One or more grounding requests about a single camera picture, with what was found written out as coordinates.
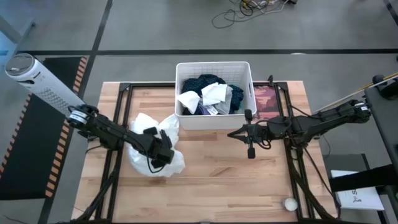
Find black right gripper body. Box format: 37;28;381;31
244;108;276;159

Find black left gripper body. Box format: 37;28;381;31
142;126;169;169

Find large white garment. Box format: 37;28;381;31
127;112;187;178

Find grey garment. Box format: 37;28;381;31
214;85;234;115

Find small white garment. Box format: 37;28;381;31
177;82;233;115

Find navy dotted garment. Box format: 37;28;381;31
181;73;245;116

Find white plastic laundry basket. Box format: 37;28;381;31
175;61;257;131

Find sunset landscape picture card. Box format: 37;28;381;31
253;85;280;121

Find black flat beam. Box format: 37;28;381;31
328;164;398;193

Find white printed paper sheet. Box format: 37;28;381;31
330;169;386;212

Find black mat with orange stripes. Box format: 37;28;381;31
0;55;89;200

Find white tower fan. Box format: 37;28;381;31
4;52;86;118

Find black clamp on desk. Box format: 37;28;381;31
372;73;398;100

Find yellow wooden stick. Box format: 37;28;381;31
360;72;398;91

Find black aluminium frame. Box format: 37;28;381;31
67;74;340;224

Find tangled floor cables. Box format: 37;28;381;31
212;0;299;29

